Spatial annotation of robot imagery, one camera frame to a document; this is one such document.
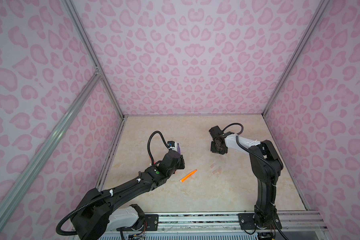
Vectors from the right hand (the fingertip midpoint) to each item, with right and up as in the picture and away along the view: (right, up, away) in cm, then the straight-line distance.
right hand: (216, 148), depth 99 cm
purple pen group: (-24, +2, -18) cm, 30 cm away
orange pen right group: (-19, -15, -11) cm, 26 cm away
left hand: (-21, -1, -17) cm, 27 cm away
